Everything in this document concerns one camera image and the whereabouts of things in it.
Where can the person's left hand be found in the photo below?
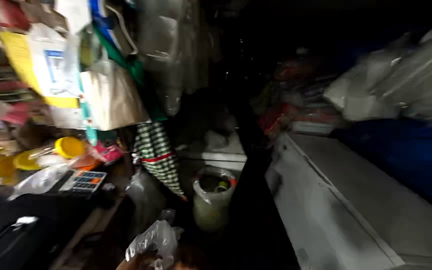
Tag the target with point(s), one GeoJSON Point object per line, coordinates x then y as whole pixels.
{"type": "Point", "coordinates": [135, 263]}

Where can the person's right hand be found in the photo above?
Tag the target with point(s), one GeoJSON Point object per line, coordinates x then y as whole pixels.
{"type": "Point", "coordinates": [183, 266]}

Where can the person's left fingers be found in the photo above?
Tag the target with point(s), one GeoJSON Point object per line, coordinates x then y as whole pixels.
{"type": "Point", "coordinates": [138, 261]}

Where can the person's right fingers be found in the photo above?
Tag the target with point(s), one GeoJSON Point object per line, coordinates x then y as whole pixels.
{"type": "Point", "coordinates": [182, 266]}

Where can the grey translucent plastic bag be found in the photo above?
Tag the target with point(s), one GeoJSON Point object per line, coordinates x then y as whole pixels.
{"type": "Point", "coordinates": [144, 202]}

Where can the bucket with clear liner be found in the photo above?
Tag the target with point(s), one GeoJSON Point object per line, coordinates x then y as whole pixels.
{"type": "Point", "coordinates": [209, 212]}

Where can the green and black round item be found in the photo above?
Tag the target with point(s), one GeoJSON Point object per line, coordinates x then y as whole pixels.
{"type": "Point", "coordinates": [222, 186]}

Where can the calculator with dark keys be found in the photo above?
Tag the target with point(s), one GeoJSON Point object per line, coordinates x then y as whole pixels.
{"type": "Point", "coordinates": [86, 181]}

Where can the black bag with zipper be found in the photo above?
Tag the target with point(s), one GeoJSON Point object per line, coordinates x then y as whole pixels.
{"type": "Point", "coordinates": [43, 225]}

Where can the orange container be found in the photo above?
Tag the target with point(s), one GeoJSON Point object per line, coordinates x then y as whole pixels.
{"type": "Point", "coordinates": [87, 163]}

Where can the bright pink packet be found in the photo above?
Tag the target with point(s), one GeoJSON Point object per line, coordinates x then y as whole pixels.
{"type": "Point", "coordinates": [109, 153]}

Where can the white box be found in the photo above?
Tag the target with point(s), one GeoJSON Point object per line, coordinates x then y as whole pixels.
{"type": "Point", "coordinates": [223, 161]}

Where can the black white checkered bag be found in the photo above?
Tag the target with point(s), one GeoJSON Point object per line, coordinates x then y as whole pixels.
{"type": "Point", "coordinates": [158, 148]}

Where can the shiny clear plastic bag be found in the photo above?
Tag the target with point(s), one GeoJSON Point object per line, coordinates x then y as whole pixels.
{"type": "Point", "coordinates": [39, 181]}

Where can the yellow round lid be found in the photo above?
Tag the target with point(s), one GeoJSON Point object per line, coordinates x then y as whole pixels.
{"type": "Point", "coordinates": [25, 161]}
{"type": "Point", "coordinates": [69, 147]}

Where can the white chest freezer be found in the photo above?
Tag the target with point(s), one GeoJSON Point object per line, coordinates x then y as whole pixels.
{"type": "Point", "coordinates": [332, 210]}

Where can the beige cloth bag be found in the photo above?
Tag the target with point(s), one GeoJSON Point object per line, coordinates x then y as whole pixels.
{"type": "Point", "coordinates": [109, 95]}

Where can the pink cloth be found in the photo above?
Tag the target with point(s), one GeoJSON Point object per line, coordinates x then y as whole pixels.
{"type": "Point", "coordinates": [17, 113]}

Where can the pile of colourful packets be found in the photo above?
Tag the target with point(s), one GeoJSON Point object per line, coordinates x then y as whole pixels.
{"type": "Point", "coordinates": [306, 97]}

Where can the hanging clear plastic bags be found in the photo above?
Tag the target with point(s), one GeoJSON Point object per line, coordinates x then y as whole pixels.
{"type": "Point", "coordinates": [161, 45]}

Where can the white bag with blue print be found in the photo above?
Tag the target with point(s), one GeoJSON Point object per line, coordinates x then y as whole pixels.
{"type": "Point", "coordinates": [39, 63]}

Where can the blue cloth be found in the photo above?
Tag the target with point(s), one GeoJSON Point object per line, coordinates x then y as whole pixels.
{"type": "Point", "coordinates": [399, 157]}

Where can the yellow paper sheet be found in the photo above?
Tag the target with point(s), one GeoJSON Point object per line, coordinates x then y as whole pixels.
{"type": "Point", "coordinates": [17, 48]}

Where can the white hanging bag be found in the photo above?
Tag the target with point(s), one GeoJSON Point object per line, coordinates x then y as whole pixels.
{"type": "Point", "coordinates": [72, 15]}

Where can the large translucent plastic bag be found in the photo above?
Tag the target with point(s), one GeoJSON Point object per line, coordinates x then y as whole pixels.
{"type": "Point", "coordinates": [399, 82]}

